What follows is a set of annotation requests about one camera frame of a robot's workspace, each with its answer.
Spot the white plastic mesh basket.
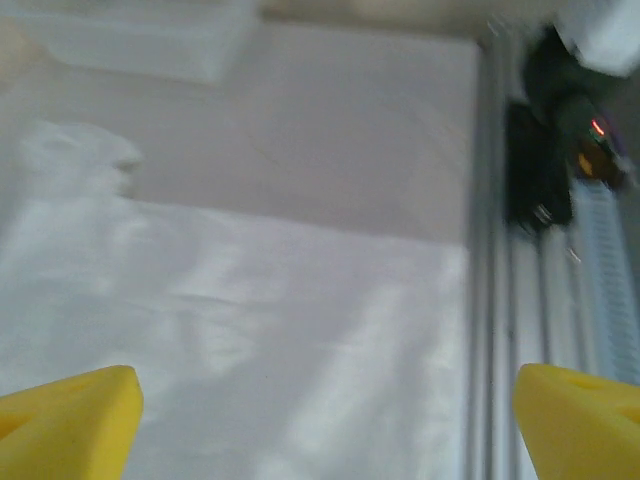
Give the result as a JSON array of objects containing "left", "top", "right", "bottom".
[{"left": 0, "top": 0, "right": 256, "bottom": 84}]

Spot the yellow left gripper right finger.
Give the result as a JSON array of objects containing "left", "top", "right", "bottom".
[{"left": 514, "top": 363, "right": 640, "bottom": 480}]

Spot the white t-shirt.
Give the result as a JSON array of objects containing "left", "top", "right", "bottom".
[{"left": 0, "top": 119, "right": 469, "bottom": 480}]

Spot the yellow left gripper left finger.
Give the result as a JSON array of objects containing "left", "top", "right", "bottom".
[{"left": 0, "top": 364, "right": 145, "bottom": 480}]

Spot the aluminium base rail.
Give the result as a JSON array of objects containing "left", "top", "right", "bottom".
[{"left": 467, "top": 39, "right": 640, "bottom": 480}]

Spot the grey slotted cable duct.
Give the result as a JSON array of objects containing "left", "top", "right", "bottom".
[{"left": 572, "top": 177, "right": 640, "bottom": 386}]

